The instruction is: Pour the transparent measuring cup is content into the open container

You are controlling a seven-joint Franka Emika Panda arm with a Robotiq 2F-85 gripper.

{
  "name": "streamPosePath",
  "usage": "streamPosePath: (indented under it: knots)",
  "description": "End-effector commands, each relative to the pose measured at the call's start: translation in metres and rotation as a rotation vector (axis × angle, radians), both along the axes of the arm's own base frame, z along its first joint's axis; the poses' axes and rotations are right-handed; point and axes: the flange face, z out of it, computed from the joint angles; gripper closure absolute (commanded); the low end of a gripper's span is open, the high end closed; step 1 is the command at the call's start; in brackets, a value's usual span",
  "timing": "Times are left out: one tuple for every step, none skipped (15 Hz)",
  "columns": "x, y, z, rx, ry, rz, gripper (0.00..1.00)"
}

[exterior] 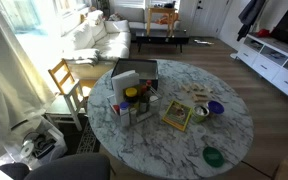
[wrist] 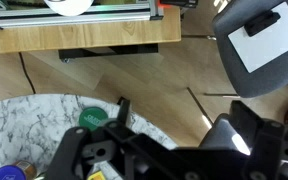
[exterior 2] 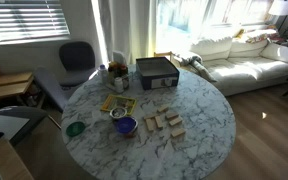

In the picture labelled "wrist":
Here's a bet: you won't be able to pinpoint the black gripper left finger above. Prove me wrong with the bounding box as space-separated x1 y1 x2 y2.
45 98 172 180

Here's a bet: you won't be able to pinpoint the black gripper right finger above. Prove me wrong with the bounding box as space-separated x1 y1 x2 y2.
200 99 288 180

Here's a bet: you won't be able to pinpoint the yellow picture book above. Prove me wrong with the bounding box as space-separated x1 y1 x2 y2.
87 170 107 180

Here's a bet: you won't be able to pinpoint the green round lid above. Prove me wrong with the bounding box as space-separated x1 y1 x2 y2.
78 106 105 132

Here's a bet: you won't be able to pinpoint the blue bowl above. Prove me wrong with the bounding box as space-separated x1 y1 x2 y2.
0 164 28 180

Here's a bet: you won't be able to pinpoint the dark grey office chair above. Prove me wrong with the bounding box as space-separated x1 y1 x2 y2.
211 0 288 99

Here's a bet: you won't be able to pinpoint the white paper sheet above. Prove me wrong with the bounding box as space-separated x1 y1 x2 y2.
227 1 288 74

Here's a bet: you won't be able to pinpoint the light wooden desk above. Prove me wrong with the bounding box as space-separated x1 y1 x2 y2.
0 5 182 55

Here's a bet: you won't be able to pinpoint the black object on paper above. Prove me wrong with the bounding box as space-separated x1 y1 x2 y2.
243 10 282 38

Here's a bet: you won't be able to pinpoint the white round object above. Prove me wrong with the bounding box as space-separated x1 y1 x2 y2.
43 0 95 17

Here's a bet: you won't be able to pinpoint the black floor cable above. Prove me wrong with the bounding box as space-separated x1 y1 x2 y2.
18 52 37 95

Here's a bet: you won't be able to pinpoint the aluminium profile frame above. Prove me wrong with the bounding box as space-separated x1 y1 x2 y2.
0 0 166 30

